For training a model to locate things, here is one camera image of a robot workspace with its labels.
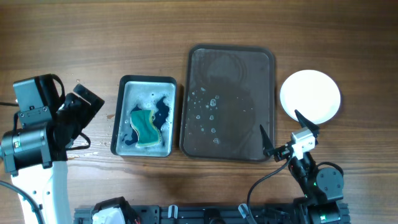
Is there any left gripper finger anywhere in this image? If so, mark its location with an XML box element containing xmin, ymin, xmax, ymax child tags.
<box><xmin>81</xmin><ymin>101</ymin><xmax>104</xmax><ymax>126</ymax></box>
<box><xmin>73</xmin><ymin>84</ymin><xmax>104</xmax><ymax>106</ymax></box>

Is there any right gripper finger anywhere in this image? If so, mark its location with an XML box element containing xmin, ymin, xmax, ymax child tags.
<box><xmin>259</xmin><ymin>125</ymin><xmax>274</xmax><ymax>152</ymax></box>
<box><xmin>295</xmin><ymin>110</ymin><xmax>320</xmax><ymax>133</ymax></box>

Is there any white plate blue streak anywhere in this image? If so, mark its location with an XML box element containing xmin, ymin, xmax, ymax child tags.
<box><xmin>279</xmin><ymin>70</ymin><xmax>341</xmax><ymax>124</ymax></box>

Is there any green yellow sponge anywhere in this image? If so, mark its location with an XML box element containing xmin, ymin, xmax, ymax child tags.
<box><xmin>130</xmin><ymin>110</ymin><xmax>161</xmax><ymax>147</ymax></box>

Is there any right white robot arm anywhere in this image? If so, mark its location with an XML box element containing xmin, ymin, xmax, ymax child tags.
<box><xmin>253</xmin><ymin>110</ymin><xmax>344</xmax><ymax>223</ymax></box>

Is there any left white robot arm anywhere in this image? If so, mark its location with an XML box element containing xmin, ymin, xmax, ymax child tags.
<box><xmin>1</xmin><ymin>84</ymin><xmax>104</xmax><ymax>223</ymax></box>

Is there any black soapy water tray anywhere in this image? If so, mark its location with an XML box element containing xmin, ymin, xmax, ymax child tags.
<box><xmin>111</xmin><ymin>75</ymin><xmax>177</xmax><ymax>157</ymax></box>

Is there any brown serving tray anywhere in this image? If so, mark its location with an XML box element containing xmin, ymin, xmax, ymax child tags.
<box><xmin>179</xmin><ymin>44</ymin><xmax>275</xmax><ymax>162</ymax></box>

